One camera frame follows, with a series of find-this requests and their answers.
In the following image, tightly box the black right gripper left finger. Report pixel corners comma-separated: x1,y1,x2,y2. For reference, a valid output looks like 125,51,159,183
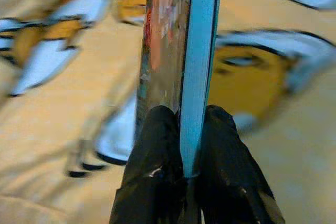
109,105,190,224

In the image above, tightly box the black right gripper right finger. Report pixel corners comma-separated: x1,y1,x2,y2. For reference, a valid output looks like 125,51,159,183
195,104,286,224

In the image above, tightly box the yellow cartoon egg blanket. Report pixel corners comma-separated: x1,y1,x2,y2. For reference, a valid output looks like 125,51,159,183
0,0,336,224

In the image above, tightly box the dark book with red cover art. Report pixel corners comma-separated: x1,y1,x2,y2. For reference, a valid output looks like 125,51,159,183
134,0,224,178

